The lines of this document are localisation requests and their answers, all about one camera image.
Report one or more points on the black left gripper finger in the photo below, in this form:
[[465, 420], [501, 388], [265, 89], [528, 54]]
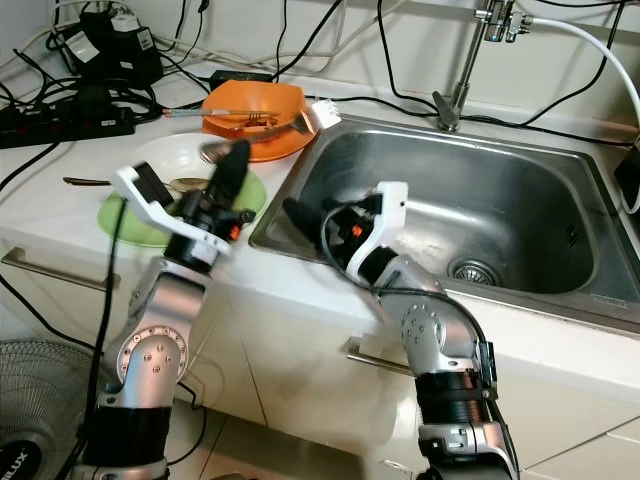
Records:
[[230, 165]]

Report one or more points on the white ceramic bowl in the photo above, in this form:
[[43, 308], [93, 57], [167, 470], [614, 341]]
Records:
[[175, 150]]

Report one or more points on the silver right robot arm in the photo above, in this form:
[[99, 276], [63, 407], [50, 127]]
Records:
[[435, 330]]

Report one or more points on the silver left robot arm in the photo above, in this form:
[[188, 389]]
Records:
[[150, 350]]

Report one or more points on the grey metal spoon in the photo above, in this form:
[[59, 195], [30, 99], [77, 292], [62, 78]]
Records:
[[212, 153]]

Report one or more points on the light wooden chopstick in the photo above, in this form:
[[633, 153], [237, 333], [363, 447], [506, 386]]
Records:
[[210, 113]]

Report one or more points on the orange plastic bowl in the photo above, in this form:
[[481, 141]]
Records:
[[250, 98]]

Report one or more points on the small flat black box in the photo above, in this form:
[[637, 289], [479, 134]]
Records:
[[240, 76]]

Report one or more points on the green plastic plate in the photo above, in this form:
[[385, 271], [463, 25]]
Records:
[[125, 220]]

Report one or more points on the small white plastic plug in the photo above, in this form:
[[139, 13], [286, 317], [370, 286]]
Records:
[[325, 112]]

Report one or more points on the metal sink drain strainer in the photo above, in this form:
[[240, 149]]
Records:
[[472, 271]]

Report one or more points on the black power adapter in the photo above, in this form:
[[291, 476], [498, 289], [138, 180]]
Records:
[[115, 55]]

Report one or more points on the stainless steel sink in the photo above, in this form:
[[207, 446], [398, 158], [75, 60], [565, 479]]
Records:
[[510, 200]]

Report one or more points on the cream cabinet door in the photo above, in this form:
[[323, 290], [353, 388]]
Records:
[[40, 315], [300, 400]]

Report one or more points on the black power strip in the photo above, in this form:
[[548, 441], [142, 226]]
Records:
[[60, 125]]

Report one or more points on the metal faucet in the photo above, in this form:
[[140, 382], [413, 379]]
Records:
[[460, 80]]

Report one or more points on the grey floor fan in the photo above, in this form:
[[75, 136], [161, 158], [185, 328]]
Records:
[[35, 420]]

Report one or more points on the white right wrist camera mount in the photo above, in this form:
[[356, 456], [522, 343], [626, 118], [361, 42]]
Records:
[[385, 220]]

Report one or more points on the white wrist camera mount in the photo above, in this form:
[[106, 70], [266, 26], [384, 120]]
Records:
[[165, 212], [385, 220]]

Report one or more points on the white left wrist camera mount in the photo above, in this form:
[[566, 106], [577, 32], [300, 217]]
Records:
[[165, 212]]

